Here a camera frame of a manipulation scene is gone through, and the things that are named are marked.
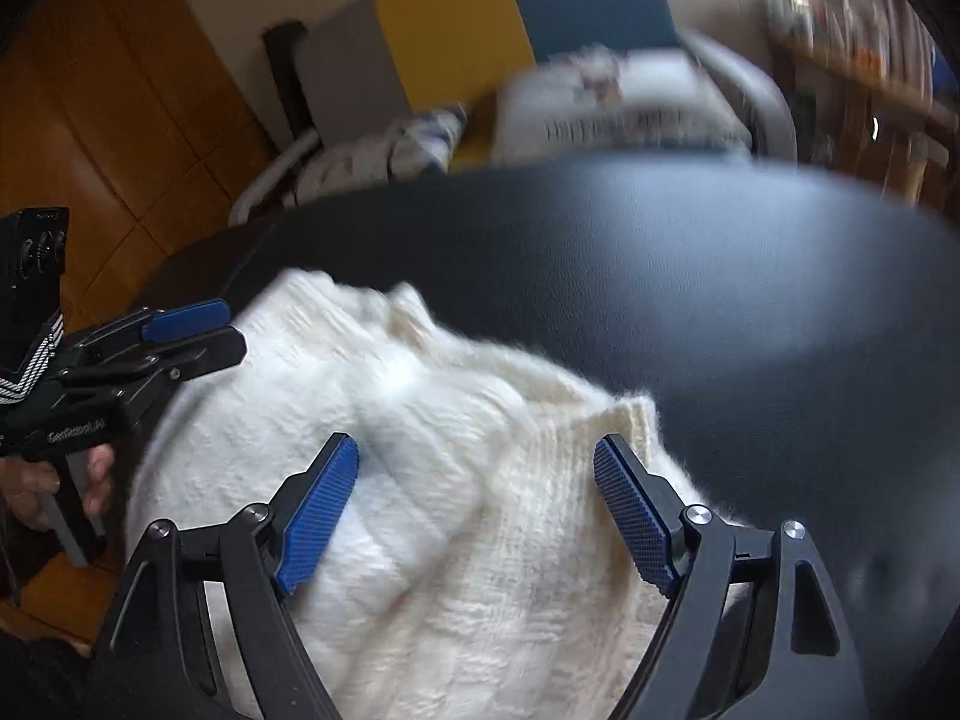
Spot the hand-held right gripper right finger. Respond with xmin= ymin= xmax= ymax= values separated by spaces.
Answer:
xmin=592 ymin=433 xmax=871 ymax=720

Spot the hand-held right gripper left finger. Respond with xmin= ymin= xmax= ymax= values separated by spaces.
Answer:
xmin=86 ymin=433 xmax=361 ymax=720

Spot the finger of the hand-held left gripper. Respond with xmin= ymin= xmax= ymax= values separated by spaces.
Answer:
xmin=51 ymin=326 xmax=248 ymax=392
xmin=66 ymin=298 xmax=232 ymax=350

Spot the cream knit sweater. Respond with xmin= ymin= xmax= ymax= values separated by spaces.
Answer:
xmin=124 ymin=270 xmax=751 ymax=720

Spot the person's left hand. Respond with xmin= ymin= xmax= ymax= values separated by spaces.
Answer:
xmin=0 ymin=442 xmax=117 ymax=530

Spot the white triangle pattern pillow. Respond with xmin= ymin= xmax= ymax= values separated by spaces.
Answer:
xmin=281 ymin=106 xmax=470 ymax=207

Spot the grey deer print pillow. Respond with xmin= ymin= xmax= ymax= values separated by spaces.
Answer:
xmin=491 ymin=45 xmax=755 ymax=166

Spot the grey yellow blue sofa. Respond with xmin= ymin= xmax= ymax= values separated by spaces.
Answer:
xmin=229 ymin=0 xmax=797 ymax=226

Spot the wooden desk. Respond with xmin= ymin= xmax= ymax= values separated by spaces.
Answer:
xmin=769 ymin=37 xmax=960 ymax=207

